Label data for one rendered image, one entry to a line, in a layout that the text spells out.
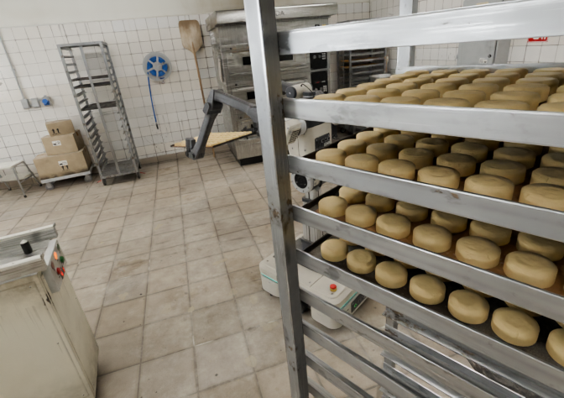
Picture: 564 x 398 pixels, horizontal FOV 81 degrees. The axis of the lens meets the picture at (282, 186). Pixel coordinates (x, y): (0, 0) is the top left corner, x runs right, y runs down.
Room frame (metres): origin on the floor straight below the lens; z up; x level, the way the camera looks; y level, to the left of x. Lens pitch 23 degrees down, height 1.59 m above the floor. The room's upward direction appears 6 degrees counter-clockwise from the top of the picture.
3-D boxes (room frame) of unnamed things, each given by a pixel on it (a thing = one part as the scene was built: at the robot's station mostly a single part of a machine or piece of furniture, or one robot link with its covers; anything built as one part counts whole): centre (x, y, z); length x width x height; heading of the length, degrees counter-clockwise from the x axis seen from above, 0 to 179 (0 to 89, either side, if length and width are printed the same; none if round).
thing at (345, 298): (1.82, -0.18, 0.24); 0.68 x 0.53 x 0.41; 45
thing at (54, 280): (1.28, 1.06, 0.77); 0.24 x 0.04 x 0.14; 23
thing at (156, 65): (5.22, 1.65, 1.10); 0.41 x 0.17 x 1.10; 106
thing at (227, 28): (5.12, -0.02, 1.01); 1.56 x 1.20 x 2.01; 106
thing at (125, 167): (4.66, 2.33, 0.93); 0.64 x 0.51 x 1.78; 18
